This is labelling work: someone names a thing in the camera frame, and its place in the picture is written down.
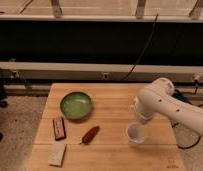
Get black hanging cable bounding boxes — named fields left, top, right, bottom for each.
left=121, top=13, right=160, bottom=83

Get white rectangular sponge block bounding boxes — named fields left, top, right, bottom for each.
left=48, top=142, right=67, bottom=166

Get black floor cables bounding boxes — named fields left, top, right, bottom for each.
left=170, top=87, right=203, bottom=150

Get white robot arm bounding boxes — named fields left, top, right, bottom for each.
left=133, top=78, right=203, bottom=137

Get blue box on floor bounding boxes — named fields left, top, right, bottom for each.
left=173, top=93, right=188, bottom=103

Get white ceramic cup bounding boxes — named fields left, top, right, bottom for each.
left=125, top=122, right=147, bottom=147

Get brown chocolate bar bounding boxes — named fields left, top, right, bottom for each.
left=52, top=117, right=66, bottom=141

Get green ceramic bowl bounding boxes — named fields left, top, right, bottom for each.
left=59, top=91, right=92, bottom=120

